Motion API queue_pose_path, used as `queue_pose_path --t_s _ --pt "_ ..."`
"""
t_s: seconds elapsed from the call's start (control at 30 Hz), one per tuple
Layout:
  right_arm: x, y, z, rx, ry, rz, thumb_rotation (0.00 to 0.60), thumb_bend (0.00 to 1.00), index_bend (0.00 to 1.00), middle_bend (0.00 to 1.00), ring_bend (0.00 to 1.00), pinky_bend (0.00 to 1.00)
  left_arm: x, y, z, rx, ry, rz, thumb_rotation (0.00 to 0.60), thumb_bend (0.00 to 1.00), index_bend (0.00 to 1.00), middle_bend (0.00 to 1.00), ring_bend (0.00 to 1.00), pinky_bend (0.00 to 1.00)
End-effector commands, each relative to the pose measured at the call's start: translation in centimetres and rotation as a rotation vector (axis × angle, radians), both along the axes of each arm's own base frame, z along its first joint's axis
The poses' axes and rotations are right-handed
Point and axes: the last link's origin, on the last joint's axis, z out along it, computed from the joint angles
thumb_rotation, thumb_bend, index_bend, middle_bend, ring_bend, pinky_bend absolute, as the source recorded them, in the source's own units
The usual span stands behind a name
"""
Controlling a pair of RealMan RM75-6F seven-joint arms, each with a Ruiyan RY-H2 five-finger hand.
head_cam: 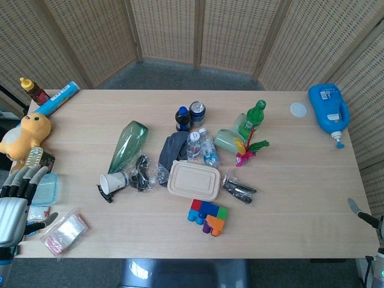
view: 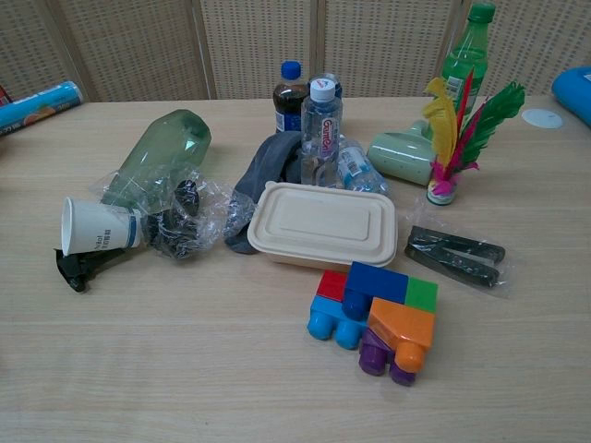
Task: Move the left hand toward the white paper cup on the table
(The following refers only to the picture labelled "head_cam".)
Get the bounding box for clear water bottle white cap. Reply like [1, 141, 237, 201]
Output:
[186, 131, 202, 164]

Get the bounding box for colourful toy building blocks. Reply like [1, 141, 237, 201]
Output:
[187, 199, 229, 237]

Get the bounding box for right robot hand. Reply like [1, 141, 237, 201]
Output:
[347, 197, 384, 240]

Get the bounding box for white packet red print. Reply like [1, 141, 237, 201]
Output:
[26, 205, 51, 223]

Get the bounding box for green soda bottle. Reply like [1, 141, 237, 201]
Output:
[237, 100, 267, 140]

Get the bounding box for green glass vase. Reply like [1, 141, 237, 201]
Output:
[107, 120, 149, 175]

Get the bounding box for black stapler in clear bag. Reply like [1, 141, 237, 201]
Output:
[221, 172, 258, 208]

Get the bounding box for blue detergent pump bottle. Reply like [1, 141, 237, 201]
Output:
[308, 83, 351, 150]

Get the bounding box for brown bottle yellow cap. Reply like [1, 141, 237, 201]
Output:
[19, 77, 51, 106]

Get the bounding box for woven folding screen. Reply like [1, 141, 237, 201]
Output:
[0, 0, 384, 229]

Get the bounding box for clear blue plastic box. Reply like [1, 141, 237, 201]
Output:
[30, 172, 59, 206]

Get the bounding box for blue white tube package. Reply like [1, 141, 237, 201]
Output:
[38, 82, 80, 118]

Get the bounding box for white round lid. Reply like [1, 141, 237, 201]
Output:
[289, 102, 308, 118]

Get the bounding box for black plastic clip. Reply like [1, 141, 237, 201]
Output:
[95, 184, 116, 203]

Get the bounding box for black items in clear bag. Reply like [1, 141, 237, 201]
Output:
[128, 154, 170, 193]

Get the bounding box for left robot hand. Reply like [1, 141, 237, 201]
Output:
[0, 165, 59, 248]

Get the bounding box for white paper cup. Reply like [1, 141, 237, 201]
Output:
[99, 170, 130, 195]

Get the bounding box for dark blue drink can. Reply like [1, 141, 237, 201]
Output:
[189, 101, 206, 128]

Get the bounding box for yellow plush duck toy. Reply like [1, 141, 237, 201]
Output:
[0, 112, 52, 172]

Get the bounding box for dark robot base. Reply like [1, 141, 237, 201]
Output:
[117, 258, 252, 288]

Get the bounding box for dark bottle blue cap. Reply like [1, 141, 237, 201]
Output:
[175, 106, 192, 133]

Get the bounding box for beige lidded food container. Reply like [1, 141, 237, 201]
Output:
[167, 160, 221, 201]

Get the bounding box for dark snack packet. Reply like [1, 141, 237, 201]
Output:
[38, 151, 56, 175]

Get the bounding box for grey folded cloth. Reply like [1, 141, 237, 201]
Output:
[158, 131, 190, 187]

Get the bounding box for red-trimmed zip bags stack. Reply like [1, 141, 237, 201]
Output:
[40, 207, 90, 259]

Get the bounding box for clear water bottle blue label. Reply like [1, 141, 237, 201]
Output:
[197, 128, 221, 168]

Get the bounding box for colourful feather toy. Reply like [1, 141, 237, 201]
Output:
[234, 127, 270, 168]

